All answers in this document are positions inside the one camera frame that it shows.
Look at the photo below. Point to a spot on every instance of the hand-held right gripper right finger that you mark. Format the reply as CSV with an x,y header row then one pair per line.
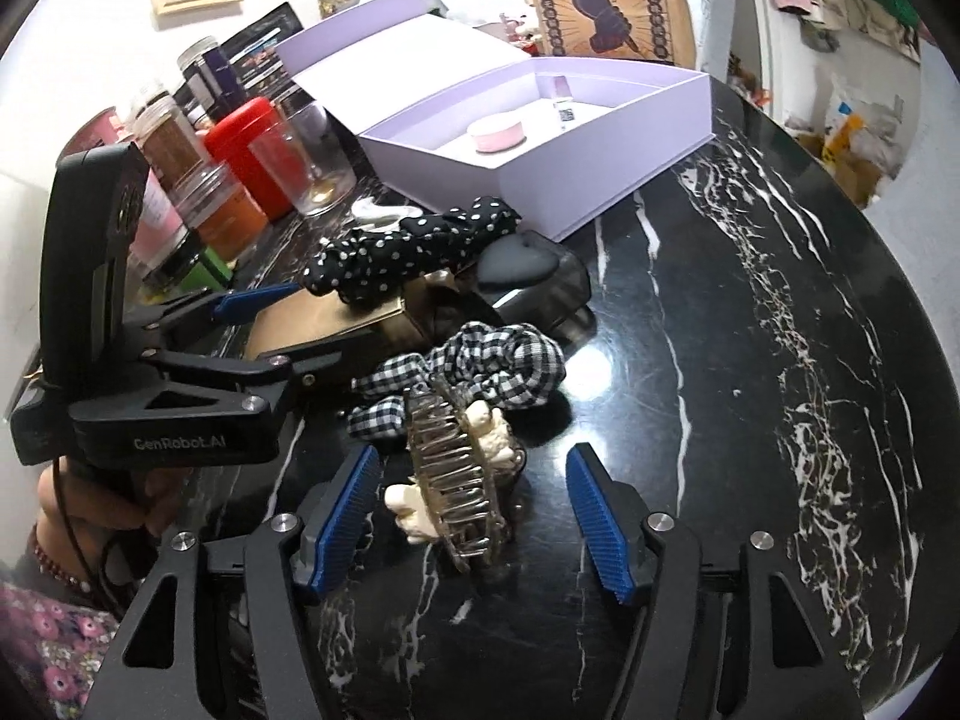
x,y
596,525

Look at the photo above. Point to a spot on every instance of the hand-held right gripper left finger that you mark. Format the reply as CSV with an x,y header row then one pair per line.
x,y
345,517

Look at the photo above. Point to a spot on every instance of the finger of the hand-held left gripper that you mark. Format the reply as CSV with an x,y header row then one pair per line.
x,y
251,302
300,371

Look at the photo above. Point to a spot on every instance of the gold box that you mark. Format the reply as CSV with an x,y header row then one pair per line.
x,y
315,322

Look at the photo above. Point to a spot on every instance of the black polka dot scrunchie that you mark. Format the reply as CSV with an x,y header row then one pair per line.
x,y
375,255

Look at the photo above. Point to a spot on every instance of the pearl white hair claw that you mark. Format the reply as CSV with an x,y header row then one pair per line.
x,y
375,210

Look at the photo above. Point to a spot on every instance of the black white gingham scrunchie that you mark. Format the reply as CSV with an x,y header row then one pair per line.
x,y
517,360

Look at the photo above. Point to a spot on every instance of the lavender gift box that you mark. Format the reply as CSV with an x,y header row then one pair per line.
x,y
637,157

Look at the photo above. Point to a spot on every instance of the person's left hand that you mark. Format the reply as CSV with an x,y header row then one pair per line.
x,y
56,502

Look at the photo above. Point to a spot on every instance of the green jar black lid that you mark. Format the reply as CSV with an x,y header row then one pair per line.
x,y
191,266

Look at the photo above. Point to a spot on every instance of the orange-filled clear jar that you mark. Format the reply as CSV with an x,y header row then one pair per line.
x,y
221,214

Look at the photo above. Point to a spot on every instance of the pink tube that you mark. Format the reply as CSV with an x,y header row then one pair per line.
x,y
161,210

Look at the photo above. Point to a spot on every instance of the clear glass cup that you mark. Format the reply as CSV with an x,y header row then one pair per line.
x,y
315,157

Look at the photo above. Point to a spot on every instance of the red canister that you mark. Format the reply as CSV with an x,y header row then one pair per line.
x,y
240,142

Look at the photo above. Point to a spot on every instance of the brown-filled clear jar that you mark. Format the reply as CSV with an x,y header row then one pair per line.
x,y
169,139

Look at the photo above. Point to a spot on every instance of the dark purple canister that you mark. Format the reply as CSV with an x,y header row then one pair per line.
x,y
210,79

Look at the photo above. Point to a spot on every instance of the dark heart-shaped pad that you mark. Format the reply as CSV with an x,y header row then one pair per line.
x,y
517,262

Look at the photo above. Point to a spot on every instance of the black menu stand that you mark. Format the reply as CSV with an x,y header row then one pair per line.
x,y
259,41

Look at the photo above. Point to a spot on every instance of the pink round case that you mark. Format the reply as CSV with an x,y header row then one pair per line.
x,y
496,135

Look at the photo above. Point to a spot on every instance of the floral clothing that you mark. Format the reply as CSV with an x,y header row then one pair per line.
x,y
45,645

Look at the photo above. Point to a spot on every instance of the small purple box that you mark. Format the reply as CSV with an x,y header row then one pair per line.
x,y
561,97

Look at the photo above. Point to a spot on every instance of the printed brown paper bag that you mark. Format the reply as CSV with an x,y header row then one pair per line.
x,y
600,0

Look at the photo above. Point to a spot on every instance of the white plastic bag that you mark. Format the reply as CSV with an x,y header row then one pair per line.
x,y
855,120

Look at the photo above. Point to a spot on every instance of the white board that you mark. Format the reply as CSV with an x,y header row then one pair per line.
x,y
712,22

